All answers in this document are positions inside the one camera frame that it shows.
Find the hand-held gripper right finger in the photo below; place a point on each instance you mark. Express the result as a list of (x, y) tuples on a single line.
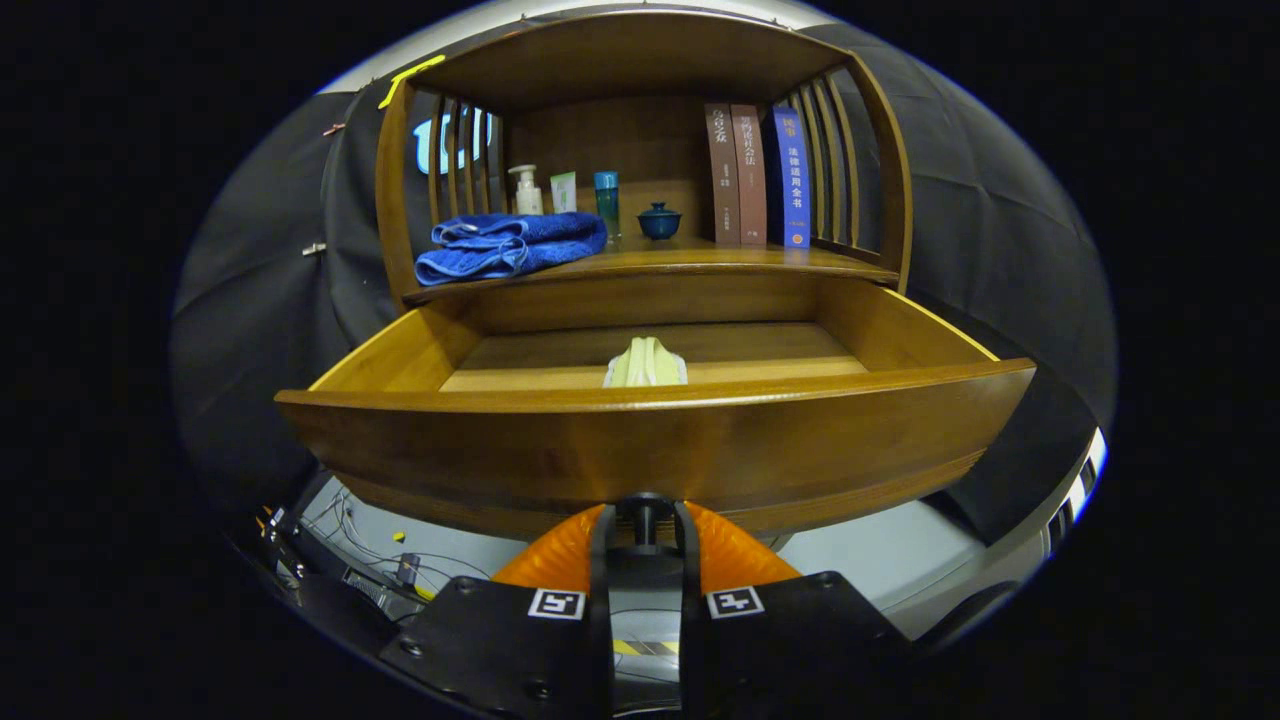
[(690, 630)]

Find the black power strip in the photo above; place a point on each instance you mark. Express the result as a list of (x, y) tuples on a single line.
[(375, 588)]

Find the wooden countertop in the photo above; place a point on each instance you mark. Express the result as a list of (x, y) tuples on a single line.
[(700, 258)]

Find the white pump bottle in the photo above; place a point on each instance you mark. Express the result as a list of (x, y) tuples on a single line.
[(527, 198)]

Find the blue teal bottle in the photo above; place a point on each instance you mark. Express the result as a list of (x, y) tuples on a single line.
[(607, 205)]

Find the blue book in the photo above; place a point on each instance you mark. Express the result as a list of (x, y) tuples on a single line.
[(792, 180)]

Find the yellow black striped tape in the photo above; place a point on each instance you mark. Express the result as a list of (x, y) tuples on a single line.
[(645, 647)]

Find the blue folded towel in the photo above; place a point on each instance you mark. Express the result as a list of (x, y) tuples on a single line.
[(500, 250)]

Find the reddish brown book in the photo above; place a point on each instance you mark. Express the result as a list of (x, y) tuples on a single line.
[(750, 180)]

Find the blue lidded cup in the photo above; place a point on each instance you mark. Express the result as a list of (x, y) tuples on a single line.
[(660, 222)]

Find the white green tube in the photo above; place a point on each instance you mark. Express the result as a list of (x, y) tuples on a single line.
[(563, 194)]

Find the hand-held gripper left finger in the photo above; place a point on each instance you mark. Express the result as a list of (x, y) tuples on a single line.
[(600, 620)]

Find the wooden cabinet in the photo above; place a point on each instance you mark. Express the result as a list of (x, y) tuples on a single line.
[(620, 140)]

